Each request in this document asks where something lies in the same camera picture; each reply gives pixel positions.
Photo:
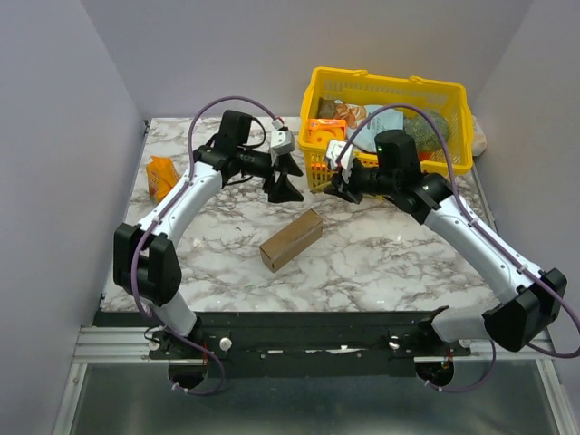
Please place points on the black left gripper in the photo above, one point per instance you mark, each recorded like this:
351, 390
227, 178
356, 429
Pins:
284, 190

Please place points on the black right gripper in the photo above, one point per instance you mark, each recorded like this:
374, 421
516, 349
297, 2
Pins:
347, 179

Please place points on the brown cardboard express box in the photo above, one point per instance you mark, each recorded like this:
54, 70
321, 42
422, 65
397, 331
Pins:
291, 240

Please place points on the yellow utility knife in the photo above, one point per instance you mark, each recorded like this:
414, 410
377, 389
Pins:
322, 188

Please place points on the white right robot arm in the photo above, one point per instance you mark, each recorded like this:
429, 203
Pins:
522, 308

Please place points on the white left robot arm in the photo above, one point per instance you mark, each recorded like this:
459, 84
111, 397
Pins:
145, 262

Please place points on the orange snack box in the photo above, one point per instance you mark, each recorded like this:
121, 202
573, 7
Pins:
322, 131

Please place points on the dark brown packet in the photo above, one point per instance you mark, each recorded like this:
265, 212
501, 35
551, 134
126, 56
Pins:
326, 109

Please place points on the light blue snack pouch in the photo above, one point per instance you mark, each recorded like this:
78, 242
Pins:
357, 115

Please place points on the green round melon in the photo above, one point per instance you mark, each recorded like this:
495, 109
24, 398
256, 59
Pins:
424, 135

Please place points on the yellow plastic shopping basket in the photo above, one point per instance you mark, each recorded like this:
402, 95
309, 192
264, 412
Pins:
372, 103

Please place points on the orange snack bag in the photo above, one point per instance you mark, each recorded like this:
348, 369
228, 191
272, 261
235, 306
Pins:
162, 177

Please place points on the white bag behind basket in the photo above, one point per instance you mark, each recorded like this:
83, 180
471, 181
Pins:
479, 141

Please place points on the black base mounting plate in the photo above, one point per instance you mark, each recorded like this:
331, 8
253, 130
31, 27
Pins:
301, 345

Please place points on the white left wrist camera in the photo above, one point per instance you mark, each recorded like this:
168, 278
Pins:
282, 142

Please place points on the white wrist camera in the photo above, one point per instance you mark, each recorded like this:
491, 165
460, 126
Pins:
339, 156
282, 142

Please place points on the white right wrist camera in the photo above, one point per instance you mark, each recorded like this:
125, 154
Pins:
339, 156

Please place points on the aluminium extrusion rail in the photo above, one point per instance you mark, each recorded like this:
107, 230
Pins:
108, 345

